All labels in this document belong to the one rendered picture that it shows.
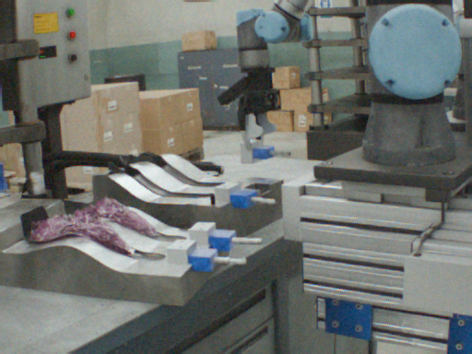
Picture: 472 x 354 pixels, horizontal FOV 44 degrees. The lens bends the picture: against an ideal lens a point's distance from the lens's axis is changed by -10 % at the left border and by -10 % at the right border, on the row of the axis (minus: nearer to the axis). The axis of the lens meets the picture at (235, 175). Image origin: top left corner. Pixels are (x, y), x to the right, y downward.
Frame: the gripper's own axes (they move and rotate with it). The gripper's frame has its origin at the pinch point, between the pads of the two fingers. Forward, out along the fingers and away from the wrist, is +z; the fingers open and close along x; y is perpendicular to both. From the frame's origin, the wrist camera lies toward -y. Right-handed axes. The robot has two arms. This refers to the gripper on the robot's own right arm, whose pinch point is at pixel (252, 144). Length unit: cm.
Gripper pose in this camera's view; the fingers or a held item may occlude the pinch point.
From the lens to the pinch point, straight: 165.9
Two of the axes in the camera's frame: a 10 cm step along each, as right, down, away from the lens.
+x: 5.5, -2.1, 8.1
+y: 8.3, 0.6, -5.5
